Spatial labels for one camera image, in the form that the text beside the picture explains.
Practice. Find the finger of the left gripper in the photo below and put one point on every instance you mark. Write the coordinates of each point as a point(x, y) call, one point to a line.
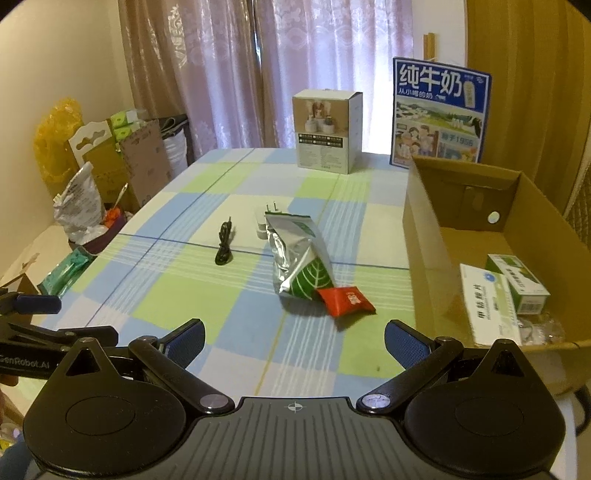
point(22, 304)

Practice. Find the blue milk carton box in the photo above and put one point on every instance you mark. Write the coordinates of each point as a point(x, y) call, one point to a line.
point(439, 111)

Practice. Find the pink sheer curtain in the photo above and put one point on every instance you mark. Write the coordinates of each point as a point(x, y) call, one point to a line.
point(233, 67)

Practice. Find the green white medicine box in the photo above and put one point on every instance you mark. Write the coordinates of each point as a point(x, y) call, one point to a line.
point(528, 293)

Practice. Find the brown cardboard box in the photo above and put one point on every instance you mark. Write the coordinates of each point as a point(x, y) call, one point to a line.
point(458, 213)

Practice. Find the white product carton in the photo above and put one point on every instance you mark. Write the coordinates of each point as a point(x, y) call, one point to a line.
point(328, 129)

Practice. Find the red snack packet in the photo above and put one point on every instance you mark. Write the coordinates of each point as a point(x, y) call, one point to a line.
point(344, 301)

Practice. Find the green packet on floor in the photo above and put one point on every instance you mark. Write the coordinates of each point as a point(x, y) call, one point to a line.
point(61, 278)

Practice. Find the checked tablecloth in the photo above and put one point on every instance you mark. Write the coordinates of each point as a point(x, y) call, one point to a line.
point(192, 252)

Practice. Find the yellow plastic bag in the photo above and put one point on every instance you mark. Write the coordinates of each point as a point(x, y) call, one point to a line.
point(56, 162)

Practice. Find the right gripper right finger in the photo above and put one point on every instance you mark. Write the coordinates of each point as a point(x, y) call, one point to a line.
point(425, 361)

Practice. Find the white flat medicine box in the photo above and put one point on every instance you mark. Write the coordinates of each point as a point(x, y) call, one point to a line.
point(489, 305)

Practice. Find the silver green leaf foil pouch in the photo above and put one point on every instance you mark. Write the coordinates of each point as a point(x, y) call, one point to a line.
point(301, 264)

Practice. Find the cardboard pile left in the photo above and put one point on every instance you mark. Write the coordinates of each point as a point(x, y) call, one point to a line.
point(133, 156)

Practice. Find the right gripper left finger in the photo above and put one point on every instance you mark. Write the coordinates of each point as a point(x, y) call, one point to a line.
point(164, 363)

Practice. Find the crumpled silver plastic bag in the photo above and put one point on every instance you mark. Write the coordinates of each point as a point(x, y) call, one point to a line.
point(79, 208)

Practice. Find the white power adapter plug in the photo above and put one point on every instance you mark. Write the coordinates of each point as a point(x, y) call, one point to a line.
point(260, 212)

